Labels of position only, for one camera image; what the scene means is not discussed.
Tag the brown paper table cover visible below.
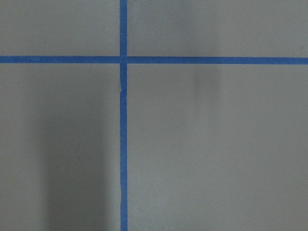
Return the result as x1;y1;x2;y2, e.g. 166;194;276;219
0;0;308;231

